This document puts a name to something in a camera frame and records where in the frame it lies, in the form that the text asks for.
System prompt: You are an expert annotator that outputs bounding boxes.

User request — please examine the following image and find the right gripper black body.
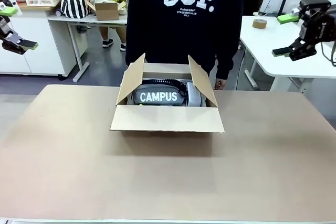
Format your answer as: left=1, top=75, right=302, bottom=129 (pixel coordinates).
left=299, top=7, right=336, bottom=44

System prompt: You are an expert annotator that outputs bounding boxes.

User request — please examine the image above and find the background person with bare legs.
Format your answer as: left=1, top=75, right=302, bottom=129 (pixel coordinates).
left=98, top=26, right=127, bottom=52

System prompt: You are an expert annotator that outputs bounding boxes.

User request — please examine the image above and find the brown cardboard shipping box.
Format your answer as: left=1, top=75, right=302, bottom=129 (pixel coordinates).
left=109, top=52, right=226, bottom=134

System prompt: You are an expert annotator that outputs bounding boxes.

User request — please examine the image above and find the small open cardboard box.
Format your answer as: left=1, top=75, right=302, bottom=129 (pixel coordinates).
left=86, top=0, right=127, bottom=22

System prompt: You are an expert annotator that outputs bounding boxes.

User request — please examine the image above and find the person's left forearm navy sleeve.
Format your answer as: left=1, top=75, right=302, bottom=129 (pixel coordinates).
left=215, top=32, right=242, bottom=81

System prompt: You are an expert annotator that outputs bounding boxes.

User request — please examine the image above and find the light grey folded item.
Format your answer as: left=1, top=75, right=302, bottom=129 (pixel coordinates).
left=185, top=81, right=207, bottom=108

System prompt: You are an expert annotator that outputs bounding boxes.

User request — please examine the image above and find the person's left hand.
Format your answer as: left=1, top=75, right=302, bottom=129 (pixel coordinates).
left=214, top=78, right=227, bottom=90

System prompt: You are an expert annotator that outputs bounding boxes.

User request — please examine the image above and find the brown packing tape roll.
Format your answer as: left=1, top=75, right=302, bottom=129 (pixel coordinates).
left=252, top=18, right=268, bottom=29

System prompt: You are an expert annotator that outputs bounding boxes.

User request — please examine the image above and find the grey checked fabric under desk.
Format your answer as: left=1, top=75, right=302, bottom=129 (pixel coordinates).
left=77, top=24, right=92, bottom=35

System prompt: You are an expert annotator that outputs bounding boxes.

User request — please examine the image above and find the person in navy sweatshirt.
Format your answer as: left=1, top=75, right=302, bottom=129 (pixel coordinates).
left=125, top=0, right=245, bottom=80

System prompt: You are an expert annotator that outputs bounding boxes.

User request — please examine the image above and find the white desk with slanted leg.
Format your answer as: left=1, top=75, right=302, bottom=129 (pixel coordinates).
left=46, top=10, right=129, bottom=83

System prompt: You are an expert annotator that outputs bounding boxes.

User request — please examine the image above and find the white cabinet with wooden top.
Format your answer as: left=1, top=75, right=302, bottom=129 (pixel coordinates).
left=0, top=1, right=77, bottom=78

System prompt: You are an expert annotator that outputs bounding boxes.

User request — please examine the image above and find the grey pouch with CAMPUS print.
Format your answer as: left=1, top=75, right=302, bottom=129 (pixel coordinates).
left=130, top=78, right=186, bottom=106

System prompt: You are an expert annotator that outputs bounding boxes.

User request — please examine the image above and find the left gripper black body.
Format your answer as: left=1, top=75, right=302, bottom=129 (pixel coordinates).
left=0, top=15, right=13, bottom=37

